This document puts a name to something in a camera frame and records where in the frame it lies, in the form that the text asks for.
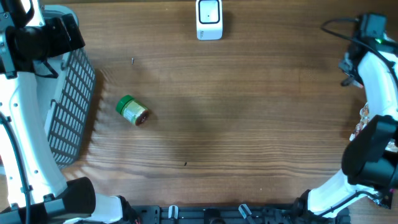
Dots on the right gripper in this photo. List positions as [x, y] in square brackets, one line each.
[344, 68]

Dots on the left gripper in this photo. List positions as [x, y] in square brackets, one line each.
[62, 45]

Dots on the cookie snack pouch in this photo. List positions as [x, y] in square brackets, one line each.
[364, 114]

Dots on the green lid jar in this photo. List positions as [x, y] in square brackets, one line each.
[132, 110]

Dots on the hex wrench set packet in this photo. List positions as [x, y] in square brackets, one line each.
[384, 199]

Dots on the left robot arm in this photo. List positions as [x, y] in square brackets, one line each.
[37, 190]

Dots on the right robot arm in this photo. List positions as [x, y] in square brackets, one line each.
[368, 167]

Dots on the white barcode scanner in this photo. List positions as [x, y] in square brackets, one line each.
[209, 19]

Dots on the grey plastic mesh basket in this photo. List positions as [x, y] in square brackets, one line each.
[64, 102]

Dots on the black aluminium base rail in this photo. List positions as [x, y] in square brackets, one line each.
[268, 214]

